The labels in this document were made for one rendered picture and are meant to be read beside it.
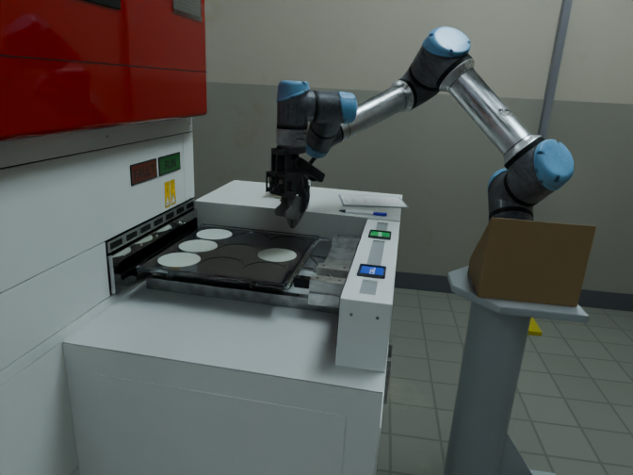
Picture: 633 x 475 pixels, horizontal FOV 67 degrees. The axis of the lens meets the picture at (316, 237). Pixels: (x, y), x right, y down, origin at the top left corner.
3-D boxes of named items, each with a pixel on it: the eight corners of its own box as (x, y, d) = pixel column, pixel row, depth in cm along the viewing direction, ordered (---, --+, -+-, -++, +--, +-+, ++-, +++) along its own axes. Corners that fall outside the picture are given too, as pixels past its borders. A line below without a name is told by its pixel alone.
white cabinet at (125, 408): (99, 634, 118) (60, 344, 93) (235, 398, 208) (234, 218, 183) (356, 704, 107) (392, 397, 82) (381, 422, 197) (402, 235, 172)
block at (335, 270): (316, 278, 114) (316, 266, 113) (318, 272, 117) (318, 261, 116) (348, 282, 112) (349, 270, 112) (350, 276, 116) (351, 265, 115)
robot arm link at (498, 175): (516, 230, 140) (514, 191, 145) (546, 209, 128) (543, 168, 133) (479, 221, 138) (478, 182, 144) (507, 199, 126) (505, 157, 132)
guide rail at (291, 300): (146, 288, 118) (145, 277, 117) (150, 286, 119) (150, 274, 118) (346, 315, 109) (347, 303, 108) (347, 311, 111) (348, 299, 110)
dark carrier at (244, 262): (141, 268, 111) (140, 265, 111) (202, 227, 143) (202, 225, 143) (284, 286, 105) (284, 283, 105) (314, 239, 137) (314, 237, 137)
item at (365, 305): (334, 366, 89) (339, 298, 85) (363, 264, 141) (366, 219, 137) (384, 373, 88) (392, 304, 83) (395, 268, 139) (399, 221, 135)
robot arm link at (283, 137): (291, 126, 121) (315, 129, 115) (290, 144, 122) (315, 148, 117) (269, 127, 115) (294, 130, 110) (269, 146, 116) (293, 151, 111)
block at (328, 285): (309, 291, 106) (309, 279, 105) (312, 286, 110) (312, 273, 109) (344, 296, 105) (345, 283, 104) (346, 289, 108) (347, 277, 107)
